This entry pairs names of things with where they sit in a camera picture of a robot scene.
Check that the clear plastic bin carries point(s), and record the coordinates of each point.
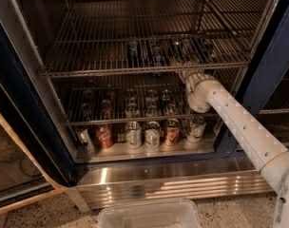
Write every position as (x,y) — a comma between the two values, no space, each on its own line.
(174,213)

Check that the blue can right middle shelf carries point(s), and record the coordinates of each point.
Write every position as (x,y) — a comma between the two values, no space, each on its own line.
(204,51)

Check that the upper wire shelf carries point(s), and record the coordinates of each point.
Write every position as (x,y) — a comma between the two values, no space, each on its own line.
(92,40)

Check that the dark can left middle shelf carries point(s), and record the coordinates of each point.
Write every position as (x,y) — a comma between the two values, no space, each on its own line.
(133,54)

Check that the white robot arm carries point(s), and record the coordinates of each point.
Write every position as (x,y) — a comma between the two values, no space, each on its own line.
(268,155)

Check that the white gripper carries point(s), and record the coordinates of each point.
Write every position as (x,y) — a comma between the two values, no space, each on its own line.
(193,77)

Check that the stainless steel display fridge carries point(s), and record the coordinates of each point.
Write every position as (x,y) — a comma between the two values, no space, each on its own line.
(215,166)

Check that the silver slim can bottom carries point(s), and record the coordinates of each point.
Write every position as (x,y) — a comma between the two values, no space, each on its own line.
(84,137)

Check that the copper orange can bottom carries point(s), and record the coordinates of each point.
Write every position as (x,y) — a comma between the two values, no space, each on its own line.
(171,132)

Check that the white tilted can bottom right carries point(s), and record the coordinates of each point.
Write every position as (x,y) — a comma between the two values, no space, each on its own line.
(196,126)

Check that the white green can bottom left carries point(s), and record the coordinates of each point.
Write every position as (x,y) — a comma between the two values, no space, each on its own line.
(133,135)

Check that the wire shelf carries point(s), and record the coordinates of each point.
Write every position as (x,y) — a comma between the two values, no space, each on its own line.
(92,40)
(117,99)

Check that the blue can shelf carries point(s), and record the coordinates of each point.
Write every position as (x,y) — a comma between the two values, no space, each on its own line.
(155,52)
(204,51)

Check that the middle wire shelf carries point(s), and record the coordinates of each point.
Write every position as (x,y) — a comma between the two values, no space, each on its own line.
(117,99)

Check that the red soda can bottom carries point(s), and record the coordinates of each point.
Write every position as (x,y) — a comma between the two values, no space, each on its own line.
(104,135)

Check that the open glass fridge door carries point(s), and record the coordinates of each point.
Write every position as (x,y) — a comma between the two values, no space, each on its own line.
(28,171)

